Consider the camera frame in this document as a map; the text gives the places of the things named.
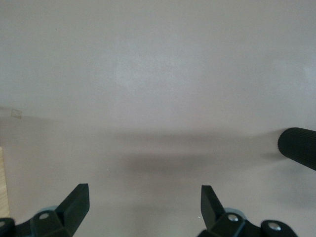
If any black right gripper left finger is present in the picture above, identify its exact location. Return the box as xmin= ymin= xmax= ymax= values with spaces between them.
xmin=0 ymin=183 xmax=90 ymax=237

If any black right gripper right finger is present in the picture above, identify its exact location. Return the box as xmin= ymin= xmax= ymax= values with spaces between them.
xmin=197 ymin=185 xmax=297 ymax=237

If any black ribbed foam cylinder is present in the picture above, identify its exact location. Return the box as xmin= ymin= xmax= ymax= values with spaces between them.
xmin=277 ymin=127 xmax=316 ymax=172

